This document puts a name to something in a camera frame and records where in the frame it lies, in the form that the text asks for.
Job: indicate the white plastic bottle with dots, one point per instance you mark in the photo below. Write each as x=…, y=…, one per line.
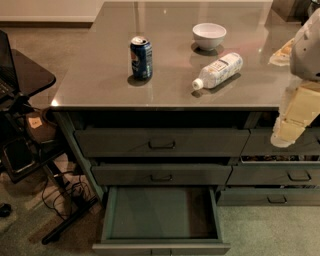
x=218, y=71

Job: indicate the black laptop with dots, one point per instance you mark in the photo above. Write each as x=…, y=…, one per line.
x=8, y=78

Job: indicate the small black floor object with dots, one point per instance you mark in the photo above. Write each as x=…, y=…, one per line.
x=5, y=210

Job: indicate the yellow snack packet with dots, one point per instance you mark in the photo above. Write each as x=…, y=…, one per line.
x=282, y=56

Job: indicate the brown bag with label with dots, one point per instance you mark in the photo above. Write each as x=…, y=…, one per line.
x=41, y=125

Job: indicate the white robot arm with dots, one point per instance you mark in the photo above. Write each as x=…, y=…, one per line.
x=300, y=103

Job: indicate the blue soda can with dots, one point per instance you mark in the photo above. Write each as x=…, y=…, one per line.
x=141, y=57

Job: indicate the drawer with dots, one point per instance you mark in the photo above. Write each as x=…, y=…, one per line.
x=161, y=142
x=161, y=221
x=161, y=174
x=258, y=144
x=269, y=197
x=250, y=171

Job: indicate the white ceramic bowl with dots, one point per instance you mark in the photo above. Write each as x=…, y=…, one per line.
x=208, y=35

